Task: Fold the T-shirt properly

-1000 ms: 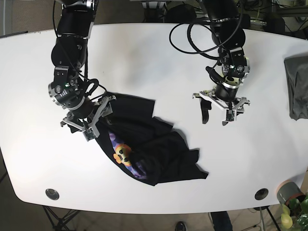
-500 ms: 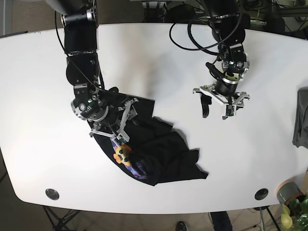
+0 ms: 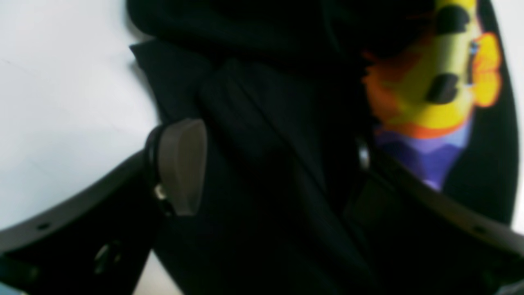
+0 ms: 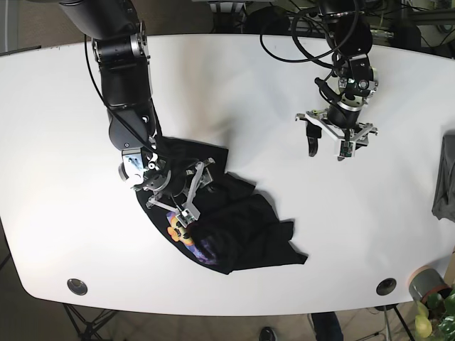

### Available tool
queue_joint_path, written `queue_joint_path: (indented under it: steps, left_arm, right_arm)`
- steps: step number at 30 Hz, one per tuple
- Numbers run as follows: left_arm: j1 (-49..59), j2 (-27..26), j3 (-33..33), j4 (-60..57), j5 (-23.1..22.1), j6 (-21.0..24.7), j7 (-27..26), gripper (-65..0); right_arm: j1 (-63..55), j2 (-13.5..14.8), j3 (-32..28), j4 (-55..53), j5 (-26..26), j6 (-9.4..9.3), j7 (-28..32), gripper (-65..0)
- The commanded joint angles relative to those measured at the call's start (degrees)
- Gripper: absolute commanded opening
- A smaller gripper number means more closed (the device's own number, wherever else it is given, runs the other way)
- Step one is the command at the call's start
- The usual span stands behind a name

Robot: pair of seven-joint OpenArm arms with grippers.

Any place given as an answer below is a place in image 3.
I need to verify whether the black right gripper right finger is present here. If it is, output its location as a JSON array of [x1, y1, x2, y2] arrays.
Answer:
[[344, 137, 523, 295]]

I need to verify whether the black printed T-shirt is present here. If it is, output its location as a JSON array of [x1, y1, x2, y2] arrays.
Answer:
[[127, 0, 522, 295]]

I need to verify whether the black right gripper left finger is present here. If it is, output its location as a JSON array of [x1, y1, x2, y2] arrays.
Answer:
[[0, 119, 208, 295]]

